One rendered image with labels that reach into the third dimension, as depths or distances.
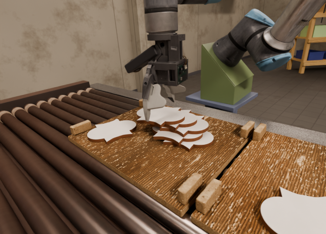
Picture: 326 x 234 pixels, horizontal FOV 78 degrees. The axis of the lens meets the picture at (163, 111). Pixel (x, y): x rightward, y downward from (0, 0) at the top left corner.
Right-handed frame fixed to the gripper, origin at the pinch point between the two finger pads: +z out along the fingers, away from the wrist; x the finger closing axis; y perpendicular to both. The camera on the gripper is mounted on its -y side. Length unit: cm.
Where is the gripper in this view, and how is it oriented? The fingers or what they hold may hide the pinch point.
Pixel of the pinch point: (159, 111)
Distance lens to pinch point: 55.5
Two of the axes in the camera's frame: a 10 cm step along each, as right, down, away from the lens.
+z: 0.5, 9.2, 3.9
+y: 8.8, 1.4, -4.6
